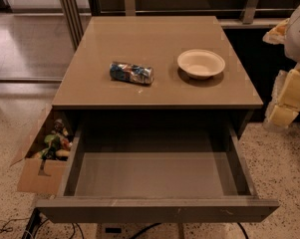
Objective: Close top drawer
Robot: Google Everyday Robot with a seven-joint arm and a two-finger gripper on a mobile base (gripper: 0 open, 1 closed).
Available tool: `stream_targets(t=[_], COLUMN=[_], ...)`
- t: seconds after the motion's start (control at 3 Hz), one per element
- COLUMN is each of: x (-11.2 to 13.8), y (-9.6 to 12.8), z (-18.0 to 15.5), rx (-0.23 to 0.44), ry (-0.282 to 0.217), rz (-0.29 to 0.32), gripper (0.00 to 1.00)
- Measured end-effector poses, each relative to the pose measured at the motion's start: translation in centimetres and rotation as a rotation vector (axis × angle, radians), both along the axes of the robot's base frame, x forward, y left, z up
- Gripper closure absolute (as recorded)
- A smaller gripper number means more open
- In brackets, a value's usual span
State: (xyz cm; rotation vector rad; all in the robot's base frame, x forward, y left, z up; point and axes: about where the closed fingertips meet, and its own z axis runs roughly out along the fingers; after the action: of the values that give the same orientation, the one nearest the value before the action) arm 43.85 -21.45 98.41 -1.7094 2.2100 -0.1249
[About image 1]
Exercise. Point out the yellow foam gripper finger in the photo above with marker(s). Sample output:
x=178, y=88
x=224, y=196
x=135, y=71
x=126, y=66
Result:
x=284, y=107
x=277, y=34

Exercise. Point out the crushed blue soda can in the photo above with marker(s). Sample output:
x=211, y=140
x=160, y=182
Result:
x=131, y=73

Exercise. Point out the black power strip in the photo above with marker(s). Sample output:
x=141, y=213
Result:
x=32, y=225

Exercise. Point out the grey top drawer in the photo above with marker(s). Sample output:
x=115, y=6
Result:
x=195, y=173

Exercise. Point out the open cardboard box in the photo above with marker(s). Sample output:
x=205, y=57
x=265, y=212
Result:
x=38, y=175

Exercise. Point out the green bag in box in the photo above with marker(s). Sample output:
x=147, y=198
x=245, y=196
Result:
x=54, y=144

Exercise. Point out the grey drawer cabinet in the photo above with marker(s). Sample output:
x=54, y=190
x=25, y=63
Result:
x=155, y=42

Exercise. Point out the white paper bowl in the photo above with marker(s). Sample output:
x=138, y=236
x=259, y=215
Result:
x=200, y=64

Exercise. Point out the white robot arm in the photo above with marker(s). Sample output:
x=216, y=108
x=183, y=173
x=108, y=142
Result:
x=292, y=39

